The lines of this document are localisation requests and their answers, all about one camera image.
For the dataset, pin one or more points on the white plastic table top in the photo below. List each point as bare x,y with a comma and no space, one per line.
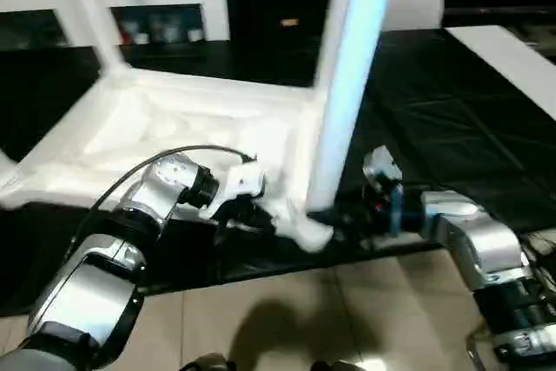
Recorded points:
152,127

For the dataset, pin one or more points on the white table leg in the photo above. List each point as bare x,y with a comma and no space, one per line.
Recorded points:
352,62
6,164
91,19
334,19

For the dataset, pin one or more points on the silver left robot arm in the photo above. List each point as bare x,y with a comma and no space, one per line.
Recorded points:
130,223

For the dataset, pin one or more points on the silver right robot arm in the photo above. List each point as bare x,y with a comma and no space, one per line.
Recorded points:
486,240

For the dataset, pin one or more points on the dark robot left foot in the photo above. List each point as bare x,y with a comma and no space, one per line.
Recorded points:
213,364

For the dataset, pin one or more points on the dark robot foot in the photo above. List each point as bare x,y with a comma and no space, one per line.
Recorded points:
336,366
213,364

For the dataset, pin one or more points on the dark robot right foot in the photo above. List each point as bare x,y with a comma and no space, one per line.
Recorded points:
336,366

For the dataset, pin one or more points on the small white cup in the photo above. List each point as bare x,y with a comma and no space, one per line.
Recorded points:
140,38
194,35

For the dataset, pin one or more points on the white jar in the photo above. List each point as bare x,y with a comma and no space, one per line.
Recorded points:
170,32

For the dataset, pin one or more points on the small gold label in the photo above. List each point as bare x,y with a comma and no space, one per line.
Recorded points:
289,22

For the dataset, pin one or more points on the red packet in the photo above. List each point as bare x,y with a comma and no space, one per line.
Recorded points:
126,34

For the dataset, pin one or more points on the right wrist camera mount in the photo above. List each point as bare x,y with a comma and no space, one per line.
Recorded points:
382,167

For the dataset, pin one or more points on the grey metal floor bracket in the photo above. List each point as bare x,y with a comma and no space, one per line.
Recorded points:
473,349

